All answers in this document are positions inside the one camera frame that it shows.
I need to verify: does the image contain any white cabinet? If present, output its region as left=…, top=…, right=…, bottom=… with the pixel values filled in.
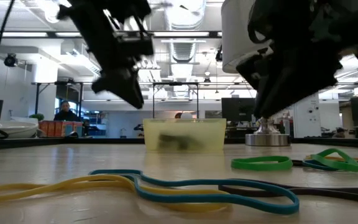
left=293, top=93, right=322, bottom=139

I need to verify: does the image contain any black aluminium table frame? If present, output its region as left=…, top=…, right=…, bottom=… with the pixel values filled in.
left=0, top=136, right=358, bottom=152

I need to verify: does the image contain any person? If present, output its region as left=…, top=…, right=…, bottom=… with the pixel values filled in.
left=53, top=100, right=81, bottom=122
left=333, top=126, right=348, bottom=139

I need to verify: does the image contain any orange box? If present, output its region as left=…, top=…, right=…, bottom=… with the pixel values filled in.
left=38, top=120, right=83, bottom=138

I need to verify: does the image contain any yellow translucent plastic bin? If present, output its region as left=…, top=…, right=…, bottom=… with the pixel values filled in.
left=143, top=118, right=227, bottom=153

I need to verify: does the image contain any white bowl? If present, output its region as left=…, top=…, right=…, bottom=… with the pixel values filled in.
left=0, top=120, right=40, bottom=139

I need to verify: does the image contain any green rubber band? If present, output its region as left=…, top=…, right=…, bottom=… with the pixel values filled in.
left=231, top=156, right=294, bottom=172
left=310, top=148, right=358, bottom=173

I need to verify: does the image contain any silver ceiling duct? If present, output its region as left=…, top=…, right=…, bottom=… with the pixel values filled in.
left=163, top=0, right=207, bottom=31

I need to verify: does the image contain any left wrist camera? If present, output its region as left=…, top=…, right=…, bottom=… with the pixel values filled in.
left=113, top=30, right=154, bottom=58

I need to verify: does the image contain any long yellow rubber band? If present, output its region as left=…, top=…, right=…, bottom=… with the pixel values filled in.
left=0, top=175, right=231, bottom=215

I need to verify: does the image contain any thin black rubber band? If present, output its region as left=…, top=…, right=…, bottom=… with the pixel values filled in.
left=218, top=185, right=358, bottom=207
left=291, top=159, right=358, bottom=175

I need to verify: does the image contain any black ceiling camera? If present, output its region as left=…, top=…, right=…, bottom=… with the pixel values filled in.
left=215, top=45, right=224, bottom=63
left=4, top=52, right=19, bottom=68

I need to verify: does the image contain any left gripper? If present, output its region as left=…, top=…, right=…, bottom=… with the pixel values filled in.
left=57, top=0, right=152, bottom=110

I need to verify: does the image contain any black metal stand frame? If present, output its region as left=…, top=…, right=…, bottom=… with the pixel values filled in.
left=34, top=81, right=85, bottom=123

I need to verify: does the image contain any silver lamp with white shade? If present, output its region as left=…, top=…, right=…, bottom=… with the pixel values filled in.
left=221, top=0, right=291, bottom=147

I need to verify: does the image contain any long blue rubber band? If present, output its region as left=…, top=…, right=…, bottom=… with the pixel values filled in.
left=88, top=169, right=300, bottom=217

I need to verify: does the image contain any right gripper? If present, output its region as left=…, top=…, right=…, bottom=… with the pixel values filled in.
left=236, top=0, right=358, bottom=119

